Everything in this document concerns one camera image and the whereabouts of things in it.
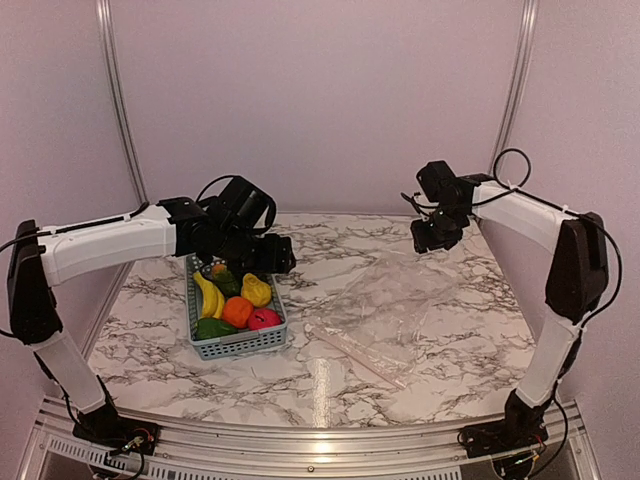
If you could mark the blue-grey perforated plastic basket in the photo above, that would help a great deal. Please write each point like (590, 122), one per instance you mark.
(245, 341)

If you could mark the red toy apple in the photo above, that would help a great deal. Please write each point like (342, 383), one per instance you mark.
(263, 318)

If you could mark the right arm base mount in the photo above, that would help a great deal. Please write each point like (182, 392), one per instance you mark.
(505, 440)

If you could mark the yellow toy banana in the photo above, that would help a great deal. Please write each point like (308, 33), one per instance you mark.
(213, 301)

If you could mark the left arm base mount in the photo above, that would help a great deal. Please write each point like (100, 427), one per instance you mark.
(106, 427)

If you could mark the aluminium corner post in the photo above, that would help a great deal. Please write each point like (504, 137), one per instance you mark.
(519, 75)
(108, 45)

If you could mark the left aluminium corner post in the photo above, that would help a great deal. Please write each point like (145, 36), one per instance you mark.
(108, 45)

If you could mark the aluminium front frame rail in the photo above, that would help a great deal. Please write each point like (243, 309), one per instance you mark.
(191, 449)

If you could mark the green toy pepper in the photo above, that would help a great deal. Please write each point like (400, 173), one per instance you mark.
(209, 328)

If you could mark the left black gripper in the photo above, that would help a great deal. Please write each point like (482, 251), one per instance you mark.
(275, 259)

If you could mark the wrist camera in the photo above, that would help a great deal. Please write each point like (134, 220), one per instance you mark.
(434, 178)
(248, 203)

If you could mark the green orange toy mango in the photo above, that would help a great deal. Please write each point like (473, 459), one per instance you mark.
(224, 280)

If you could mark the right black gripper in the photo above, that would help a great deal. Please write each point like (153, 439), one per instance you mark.
(421, 242)

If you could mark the clear zip top bag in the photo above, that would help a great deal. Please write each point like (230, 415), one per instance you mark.
(376, 320)

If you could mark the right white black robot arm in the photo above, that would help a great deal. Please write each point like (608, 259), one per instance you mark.
(577, 279)

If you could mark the orange toy fruit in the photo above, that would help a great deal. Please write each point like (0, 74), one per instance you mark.
(236, 311)

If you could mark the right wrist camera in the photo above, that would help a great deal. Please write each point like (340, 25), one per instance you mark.
(434, 178)

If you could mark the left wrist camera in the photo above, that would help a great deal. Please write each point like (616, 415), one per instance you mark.
(248, 203)

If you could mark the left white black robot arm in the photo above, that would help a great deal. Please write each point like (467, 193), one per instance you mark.
(43, 258)

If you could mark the yellow toy pear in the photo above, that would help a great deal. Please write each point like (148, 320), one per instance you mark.
(256, 291)

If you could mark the right aluminium corner post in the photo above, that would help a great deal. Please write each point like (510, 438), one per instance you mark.
(519, 75)

